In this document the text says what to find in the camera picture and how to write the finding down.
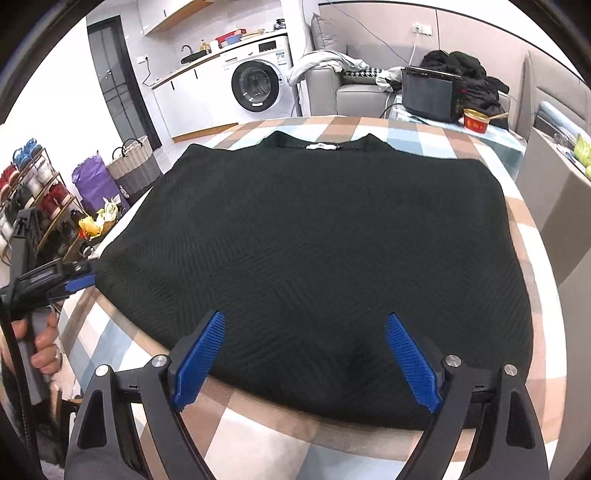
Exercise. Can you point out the yellow flower bundle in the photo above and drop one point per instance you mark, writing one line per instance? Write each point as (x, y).
(99, 219)

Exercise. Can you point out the grey side cabinet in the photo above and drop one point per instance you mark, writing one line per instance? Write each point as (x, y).
(563, 221)

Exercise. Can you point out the white counter cabinet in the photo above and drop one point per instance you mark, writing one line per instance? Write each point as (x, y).
(198, 101)

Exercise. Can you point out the purple bag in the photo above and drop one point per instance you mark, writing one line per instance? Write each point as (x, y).
(94, 180)

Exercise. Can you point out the shoe rack with shoes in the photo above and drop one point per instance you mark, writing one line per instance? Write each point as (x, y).
(46, 194)

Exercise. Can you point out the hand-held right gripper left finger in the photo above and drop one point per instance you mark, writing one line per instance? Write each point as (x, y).
(198, 360)

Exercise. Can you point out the black knit sweater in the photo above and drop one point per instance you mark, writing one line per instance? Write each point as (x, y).
(300, 230)

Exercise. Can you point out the dark glass door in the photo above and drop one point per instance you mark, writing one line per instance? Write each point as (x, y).
(120, 83)

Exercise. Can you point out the white washing machine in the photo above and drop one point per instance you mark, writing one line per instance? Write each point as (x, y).
(258, 83)

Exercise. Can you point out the yellow-green item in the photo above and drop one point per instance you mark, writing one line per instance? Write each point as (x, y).
(582, 154)

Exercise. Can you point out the red plastic basin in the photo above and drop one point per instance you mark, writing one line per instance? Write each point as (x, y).
(232, 38)

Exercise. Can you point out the woven laundry basket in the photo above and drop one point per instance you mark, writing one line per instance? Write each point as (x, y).
(134, 168)

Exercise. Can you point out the black jacket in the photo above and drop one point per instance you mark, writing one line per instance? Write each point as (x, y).
(475, 74)

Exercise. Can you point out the checked blanket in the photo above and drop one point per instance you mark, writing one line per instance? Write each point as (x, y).
(258, 438)

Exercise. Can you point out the light blue pillow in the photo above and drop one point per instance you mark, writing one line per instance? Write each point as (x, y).
(556, 117)

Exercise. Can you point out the white garment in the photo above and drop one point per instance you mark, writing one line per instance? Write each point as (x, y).
(323, 64)

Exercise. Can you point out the black faucet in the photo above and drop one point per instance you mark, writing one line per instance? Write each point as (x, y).
(187, 50)

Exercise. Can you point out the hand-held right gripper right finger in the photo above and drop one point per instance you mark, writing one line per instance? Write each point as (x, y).
(411, 360)

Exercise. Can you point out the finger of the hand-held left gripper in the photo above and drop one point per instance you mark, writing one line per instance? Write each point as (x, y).
(81, 284)
(74, 267)

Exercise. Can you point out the houndstooth cushion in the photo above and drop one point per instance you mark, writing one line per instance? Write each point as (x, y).
(364, 74)

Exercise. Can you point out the person's left hand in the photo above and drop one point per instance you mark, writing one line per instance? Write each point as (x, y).
(46, 350)

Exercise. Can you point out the black laptop bag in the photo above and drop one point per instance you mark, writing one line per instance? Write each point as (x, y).
(427, 94)

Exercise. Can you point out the white wall socket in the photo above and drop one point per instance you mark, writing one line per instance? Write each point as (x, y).
(422, 28)

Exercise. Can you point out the grey sofa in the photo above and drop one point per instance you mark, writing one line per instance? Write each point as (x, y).
(355, 99)

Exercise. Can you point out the white wall cabinet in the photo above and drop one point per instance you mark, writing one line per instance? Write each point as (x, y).
(161, 18)

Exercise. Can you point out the grey upholstered headboard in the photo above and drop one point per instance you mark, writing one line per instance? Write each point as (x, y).
(545, 78)

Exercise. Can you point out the red noodle bowl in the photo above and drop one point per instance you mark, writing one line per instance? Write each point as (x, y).
(475, 121)

